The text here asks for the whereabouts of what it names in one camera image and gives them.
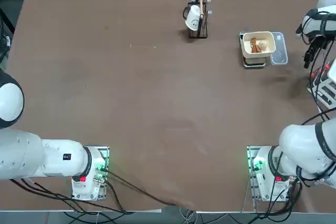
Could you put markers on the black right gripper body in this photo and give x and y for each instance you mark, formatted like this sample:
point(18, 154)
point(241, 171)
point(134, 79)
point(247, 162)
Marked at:
point(319, 42)

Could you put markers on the beige round bread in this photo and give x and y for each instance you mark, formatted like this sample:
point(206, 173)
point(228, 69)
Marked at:
point(263, 45)

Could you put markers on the brown pretzel bread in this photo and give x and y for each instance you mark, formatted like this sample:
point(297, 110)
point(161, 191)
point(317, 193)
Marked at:
point(254, 48)

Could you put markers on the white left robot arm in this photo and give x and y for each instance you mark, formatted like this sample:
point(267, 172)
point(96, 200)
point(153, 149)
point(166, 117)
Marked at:
point(57, 158)

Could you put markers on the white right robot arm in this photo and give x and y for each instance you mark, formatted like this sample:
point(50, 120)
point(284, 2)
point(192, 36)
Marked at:
point(296, 155)

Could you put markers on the silver digital kitchen scale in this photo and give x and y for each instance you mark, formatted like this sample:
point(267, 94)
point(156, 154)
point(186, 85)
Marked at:
point(253, 64)

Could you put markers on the clear plastic lid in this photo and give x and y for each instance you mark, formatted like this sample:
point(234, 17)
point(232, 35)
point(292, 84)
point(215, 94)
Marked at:
point(279, 56)

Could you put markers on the cream rectangular container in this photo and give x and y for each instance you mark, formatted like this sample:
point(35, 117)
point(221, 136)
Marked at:
point(270, 39)

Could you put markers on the white smiley mug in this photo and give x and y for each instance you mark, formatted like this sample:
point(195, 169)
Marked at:
point(193, 16)

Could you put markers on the white three-layer storage frame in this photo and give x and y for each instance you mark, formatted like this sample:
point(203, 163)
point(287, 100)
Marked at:
point(333, 72)

